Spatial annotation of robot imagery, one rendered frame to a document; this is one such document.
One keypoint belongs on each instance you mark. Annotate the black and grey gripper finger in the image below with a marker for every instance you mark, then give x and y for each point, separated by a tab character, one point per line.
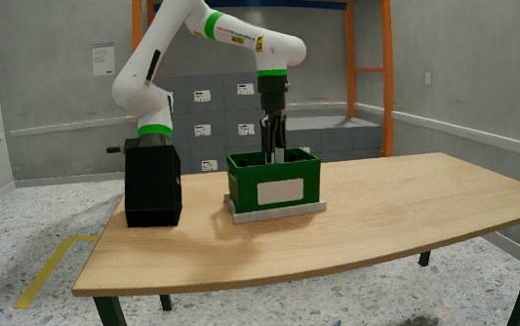
267	139
280	141

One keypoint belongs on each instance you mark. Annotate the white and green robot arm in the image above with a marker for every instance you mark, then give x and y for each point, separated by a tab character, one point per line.
133	88

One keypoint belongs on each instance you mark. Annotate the green bottle crate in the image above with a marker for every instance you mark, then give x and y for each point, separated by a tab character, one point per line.
263	187

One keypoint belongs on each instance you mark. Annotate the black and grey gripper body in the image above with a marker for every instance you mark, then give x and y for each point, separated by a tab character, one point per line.
270	103

